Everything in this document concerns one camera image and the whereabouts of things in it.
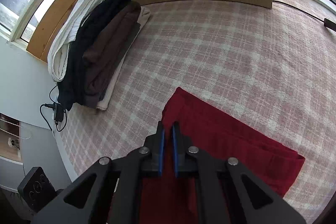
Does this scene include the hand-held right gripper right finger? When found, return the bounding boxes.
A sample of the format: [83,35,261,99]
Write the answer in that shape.
[171,122,307,224]

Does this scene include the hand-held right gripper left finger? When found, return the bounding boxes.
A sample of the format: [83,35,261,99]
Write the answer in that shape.
[31,121,165,224]

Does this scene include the red garment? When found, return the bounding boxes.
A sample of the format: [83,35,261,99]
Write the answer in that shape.
[106,87,306,224]

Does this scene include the pink plaid cloth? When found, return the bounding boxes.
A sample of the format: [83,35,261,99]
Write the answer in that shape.
[54,0,336,224]

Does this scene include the black power adapter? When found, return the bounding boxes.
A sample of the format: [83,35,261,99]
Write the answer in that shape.
[53,103,65,122]

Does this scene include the folded brown garment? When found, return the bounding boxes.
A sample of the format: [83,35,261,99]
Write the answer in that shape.
[82,1,142,96]

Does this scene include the black box with round dials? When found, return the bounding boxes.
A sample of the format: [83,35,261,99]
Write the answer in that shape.
[17,166,56,213]

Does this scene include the folded black garment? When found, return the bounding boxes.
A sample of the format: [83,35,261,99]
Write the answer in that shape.
[56,0,135,111]

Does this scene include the folded white garment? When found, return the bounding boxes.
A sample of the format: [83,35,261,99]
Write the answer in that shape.
[47,0,118,82]

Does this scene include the pine wood plank panel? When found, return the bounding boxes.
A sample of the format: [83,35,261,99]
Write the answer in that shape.
[26,0,94,63]

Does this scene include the black charger with cable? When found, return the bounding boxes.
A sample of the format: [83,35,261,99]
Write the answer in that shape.
[40,85,66,132]

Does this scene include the white beaded blind cord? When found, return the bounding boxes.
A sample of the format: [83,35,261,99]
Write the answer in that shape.
[0,119,32,140]

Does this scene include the ring light cable with remote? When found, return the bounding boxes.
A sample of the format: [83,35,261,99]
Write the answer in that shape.
[273,0,336,31]

